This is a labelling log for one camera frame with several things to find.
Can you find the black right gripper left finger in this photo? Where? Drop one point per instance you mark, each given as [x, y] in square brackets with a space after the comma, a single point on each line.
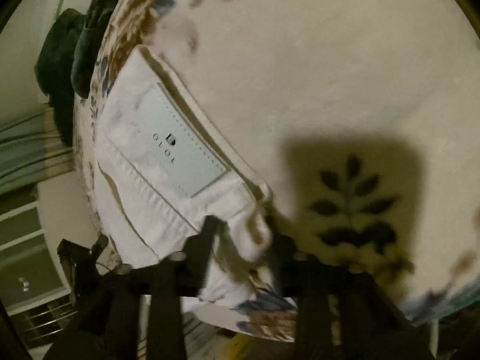
[112, 332]

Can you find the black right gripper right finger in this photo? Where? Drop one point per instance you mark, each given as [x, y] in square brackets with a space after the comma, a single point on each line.
[341, 314]

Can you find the folded dark green garment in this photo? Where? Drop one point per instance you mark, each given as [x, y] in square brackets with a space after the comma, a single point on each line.
[66, 63]

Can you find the white pants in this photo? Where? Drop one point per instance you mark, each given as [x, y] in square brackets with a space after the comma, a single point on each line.
[162, 168]

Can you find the floral bed sheet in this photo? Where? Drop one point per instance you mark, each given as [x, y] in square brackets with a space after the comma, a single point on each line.
[362, 117]

